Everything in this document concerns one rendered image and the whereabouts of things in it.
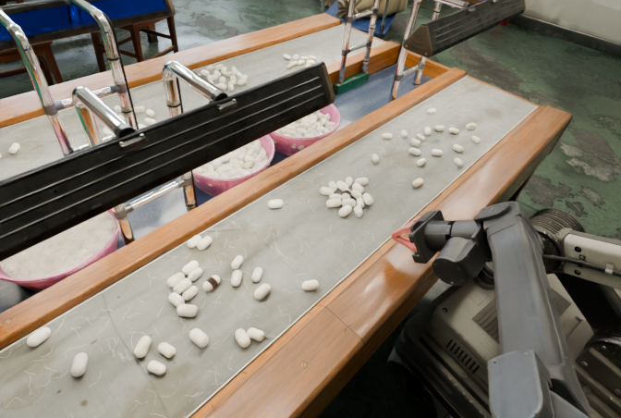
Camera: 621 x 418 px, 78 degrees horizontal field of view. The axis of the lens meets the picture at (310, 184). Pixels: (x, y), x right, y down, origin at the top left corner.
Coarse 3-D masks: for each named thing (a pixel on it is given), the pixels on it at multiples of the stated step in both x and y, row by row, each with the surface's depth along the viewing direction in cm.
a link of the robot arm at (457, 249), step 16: (496, 208) 62; (480, 224) 63; (448, 240) 66; (464, 240) 64; (480, 240) 62; (448, 256) 61; (464, 256) 60; (480, 256) 61; (448, 272) 62; (464, 272) 60
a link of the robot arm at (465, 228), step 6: (456, 222) 69; (462, 222) 68; (468, 222) 67; (474, 222) 66; (456, 228) 68; (462, 228) 67; (468, 228) 66; (474, 228) 65; (456, 234) 67; (462, 234) 66; (468, 234) 66
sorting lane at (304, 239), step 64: (384, 128) 126; (448, 128) 129; (512, 128) 133; (384, 192) 102; (192, 256) 82; (256, 256) 83; (320, 256) 85; (64, 320) 69; (128, 320) 70; (192, 320) 72; (256, 320) 73; (0, 384) 61; (64, 384) 62; (128, 384) 63; (192, 384) 63
